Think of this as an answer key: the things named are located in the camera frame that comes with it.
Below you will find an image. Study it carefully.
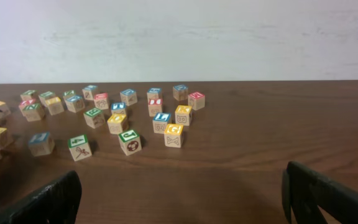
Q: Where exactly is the red I block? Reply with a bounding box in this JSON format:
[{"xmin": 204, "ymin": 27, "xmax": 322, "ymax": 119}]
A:
[{"xmin": 148, "ymin": 98, "xmax": 163, "ymax": 117}]

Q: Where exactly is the blue 2 block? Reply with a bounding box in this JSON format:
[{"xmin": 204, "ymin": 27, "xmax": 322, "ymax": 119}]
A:
[{"xmin": 28, "ymin": 132, "xmax": 55, "ymax": 157}]

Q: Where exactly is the yellow G block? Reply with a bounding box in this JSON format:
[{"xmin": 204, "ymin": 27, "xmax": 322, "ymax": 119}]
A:
[{"xmin": 164, "ymin": 124, "xmax": 184, "ymax": 148}]

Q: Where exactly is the green B block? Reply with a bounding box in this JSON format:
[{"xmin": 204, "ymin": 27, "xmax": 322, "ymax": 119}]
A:
[{"xmin": 84, "ymin": 108, "xmax": 106, "ymax": 129}]

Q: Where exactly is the yellow K block right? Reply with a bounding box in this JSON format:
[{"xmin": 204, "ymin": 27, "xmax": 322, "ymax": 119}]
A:
[{"xmin": 175, "ymin": 105, "xmax": 193, "ymax": 126}]

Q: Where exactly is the blue J block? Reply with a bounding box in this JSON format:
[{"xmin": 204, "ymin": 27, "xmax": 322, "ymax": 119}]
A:
[{"xmin": 82, "ymin": 85, "xmax": 99, "ymax": 101}]

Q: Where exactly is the blue D block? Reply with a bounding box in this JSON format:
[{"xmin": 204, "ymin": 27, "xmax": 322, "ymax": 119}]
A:
[{"xmin": 120, "ymin": 89, "xmax": 137, "ymax": 106}]

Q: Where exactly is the blue S block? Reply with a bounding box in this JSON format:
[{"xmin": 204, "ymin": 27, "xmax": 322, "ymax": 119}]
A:
[{"xmin": 147, "ymin": 88, "xmax": 162, "ymax": 100}]

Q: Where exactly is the green N block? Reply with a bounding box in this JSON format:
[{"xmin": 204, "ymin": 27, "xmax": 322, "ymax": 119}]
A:
[{"xmin": 23, "ymin": 103, "xmax": 45, "ymax": 122}]

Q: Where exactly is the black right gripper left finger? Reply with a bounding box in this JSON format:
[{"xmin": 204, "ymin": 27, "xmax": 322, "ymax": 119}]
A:
[{"xmin": 0, "ymin": 170, "xmax": 82, "ymax": 224}]

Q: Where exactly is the blue Q block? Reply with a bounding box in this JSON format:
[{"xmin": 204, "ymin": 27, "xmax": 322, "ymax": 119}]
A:
[{"xmin": 173, "ymin": 84, "xmax": 188, "ymax": 101}]

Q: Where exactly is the red U block far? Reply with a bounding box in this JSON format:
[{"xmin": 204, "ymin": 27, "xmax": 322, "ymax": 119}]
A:
[{"xmin": 94, "ymin": 93, "xmax": 109, "ymax": 110}]

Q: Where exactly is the blue P block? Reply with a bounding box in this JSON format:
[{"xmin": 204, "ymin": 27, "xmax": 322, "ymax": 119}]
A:
[{"xmin": 65, "ymin": 95, "xmax": 85, "ymax": 113}]

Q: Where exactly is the red A block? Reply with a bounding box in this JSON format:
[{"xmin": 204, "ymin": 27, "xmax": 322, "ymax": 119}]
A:
[{"xmin": 18, "ymin": 98, "xmax": 37, "ymax": 116}]

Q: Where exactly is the green L block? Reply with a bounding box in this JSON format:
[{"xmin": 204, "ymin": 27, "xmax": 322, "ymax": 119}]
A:
[{"xmin": 39, "ymin": 91, "xmax": 56, "ymax": 106}]

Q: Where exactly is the blue L block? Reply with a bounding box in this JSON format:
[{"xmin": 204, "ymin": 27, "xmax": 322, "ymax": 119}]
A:
[{"xmin": 152, "ymin": 113, "xmax": 172, "ymax": 134}]

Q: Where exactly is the green J block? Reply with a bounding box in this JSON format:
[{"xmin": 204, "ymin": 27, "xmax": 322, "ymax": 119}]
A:
[{"xmin": 118, "ymin": 129, "xmax": 142, "ymax": 156}]

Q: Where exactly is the blue T block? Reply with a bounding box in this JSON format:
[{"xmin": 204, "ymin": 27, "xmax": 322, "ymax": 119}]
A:
[{"xmin": 111, "ymin": 102, "xmax": 127, "ymax": 114}]

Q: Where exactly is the green Z block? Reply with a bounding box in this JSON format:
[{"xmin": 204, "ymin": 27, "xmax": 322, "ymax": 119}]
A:
[{"xmin": 63, "ymin": 90, "xmax": 76, "ymax": 100}]

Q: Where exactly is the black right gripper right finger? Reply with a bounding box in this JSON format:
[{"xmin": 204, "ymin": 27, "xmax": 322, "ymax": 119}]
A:
[{"xmin": 281, "ymin": 161, "xmax": 358, "ymax": 223}]

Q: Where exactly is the red M block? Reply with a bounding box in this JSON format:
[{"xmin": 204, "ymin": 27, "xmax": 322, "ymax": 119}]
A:
[{"xmin": 188, "ymin": 91, "xmax": 206, "ymax": 110}]

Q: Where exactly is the green 4 block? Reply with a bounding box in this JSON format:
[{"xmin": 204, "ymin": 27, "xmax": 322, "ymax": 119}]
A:
[{"xmin": 68, "ymin": 134, "xmax": 93, "ymax": 161}]

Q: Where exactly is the green T block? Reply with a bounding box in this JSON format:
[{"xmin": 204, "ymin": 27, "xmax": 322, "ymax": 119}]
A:
[{"xmin": 20, "ymin": 90, "xmax": 38, "ymax": 101}]

